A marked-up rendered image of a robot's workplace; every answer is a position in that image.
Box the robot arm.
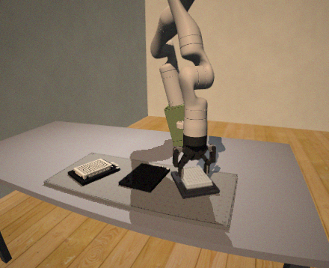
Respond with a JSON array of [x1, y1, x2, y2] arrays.
[[150, 0, 214, 137]]

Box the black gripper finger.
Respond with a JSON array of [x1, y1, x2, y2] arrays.
[[198, 144, 216, 175], [173, 147, 194, 179]]

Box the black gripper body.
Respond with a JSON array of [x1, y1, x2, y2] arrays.
[[182, 134, 208, 161]]

